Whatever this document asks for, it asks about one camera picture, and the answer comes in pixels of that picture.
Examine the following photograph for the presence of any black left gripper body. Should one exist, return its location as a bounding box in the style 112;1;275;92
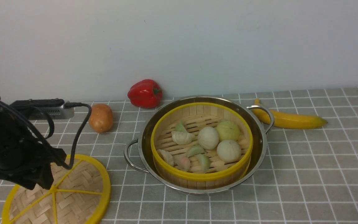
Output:
0;100;68;190

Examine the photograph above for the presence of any yellow bamboo steamer lid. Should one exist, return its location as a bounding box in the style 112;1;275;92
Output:
2;154;111;224

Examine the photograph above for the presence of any yellow bamboo steamer basket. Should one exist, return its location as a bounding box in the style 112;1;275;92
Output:
150;102;254;190

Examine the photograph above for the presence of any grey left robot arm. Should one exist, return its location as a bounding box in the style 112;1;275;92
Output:
0;97;67;190

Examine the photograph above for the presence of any stainless steel pot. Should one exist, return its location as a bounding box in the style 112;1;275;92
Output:
123;95;275;195

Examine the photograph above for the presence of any brown potato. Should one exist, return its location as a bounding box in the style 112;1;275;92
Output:
89;104;114;133

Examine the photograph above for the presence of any red bell pepper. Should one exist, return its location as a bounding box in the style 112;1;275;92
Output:
127;79;163;108

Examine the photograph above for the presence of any beige dumpling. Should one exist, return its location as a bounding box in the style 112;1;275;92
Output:
157;149;175;167

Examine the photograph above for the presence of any white pleated dumpling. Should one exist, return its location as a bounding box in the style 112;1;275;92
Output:
171;131;195;145

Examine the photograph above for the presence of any pink dumpling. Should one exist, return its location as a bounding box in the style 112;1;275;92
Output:
174;156;191;172

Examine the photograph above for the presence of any small green dumpling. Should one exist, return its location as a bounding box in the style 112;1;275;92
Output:
186;145;205;157

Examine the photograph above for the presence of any pale green dumpling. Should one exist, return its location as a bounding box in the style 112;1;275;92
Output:
195;154;211;173

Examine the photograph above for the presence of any yellow banana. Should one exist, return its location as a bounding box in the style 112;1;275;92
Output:
251;108;328;129

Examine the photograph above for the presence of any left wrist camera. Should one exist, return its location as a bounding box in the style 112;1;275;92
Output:
10;98;75;120

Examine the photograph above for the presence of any black left camera cable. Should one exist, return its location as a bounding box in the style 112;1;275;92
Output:
0;92;92;170

